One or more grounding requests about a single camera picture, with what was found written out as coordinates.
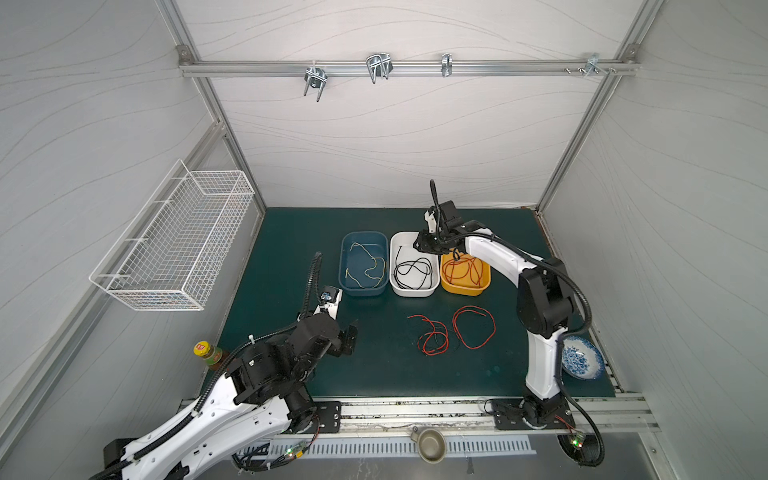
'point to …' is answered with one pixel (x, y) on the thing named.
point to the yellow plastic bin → (463, 275)
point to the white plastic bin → (407, 252)
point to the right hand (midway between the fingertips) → (422, 237)
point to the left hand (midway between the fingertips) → (345, 313)
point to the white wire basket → (167, 259)
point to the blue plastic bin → (363, 263)
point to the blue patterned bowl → (581, 358)
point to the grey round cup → (431, 444)
